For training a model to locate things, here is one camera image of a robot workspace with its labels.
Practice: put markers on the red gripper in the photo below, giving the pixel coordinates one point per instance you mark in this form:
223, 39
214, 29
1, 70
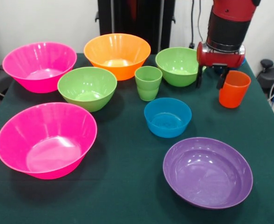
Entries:
221, 59

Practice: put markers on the pink bowl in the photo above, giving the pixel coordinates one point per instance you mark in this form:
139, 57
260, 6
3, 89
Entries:
34, 60
46, 140

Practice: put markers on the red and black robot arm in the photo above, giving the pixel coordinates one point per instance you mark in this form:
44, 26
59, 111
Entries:
228, 30

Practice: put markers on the orange-red cup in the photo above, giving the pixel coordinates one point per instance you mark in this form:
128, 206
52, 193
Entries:
234, 95

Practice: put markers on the green bowl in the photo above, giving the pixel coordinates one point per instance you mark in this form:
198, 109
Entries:
176, 70
85, 93

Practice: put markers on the dark blue bowl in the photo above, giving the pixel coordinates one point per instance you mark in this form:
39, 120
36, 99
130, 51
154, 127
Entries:
244, 61

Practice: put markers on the light blue bowl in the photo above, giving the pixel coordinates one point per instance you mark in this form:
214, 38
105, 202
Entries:
167, 126

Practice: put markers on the green cup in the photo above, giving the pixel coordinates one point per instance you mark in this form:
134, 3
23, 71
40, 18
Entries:
148, 91

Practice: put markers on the orange bowl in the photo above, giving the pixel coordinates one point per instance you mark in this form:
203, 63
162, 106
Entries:
118, 53

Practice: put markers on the purple bowl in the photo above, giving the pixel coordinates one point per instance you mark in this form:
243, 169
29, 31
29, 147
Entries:
207, 177

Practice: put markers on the dark green tablecloth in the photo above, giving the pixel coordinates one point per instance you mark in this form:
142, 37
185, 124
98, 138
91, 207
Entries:
132, 163

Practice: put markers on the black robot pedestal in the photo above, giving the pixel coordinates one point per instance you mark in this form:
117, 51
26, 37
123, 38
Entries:
137, 16

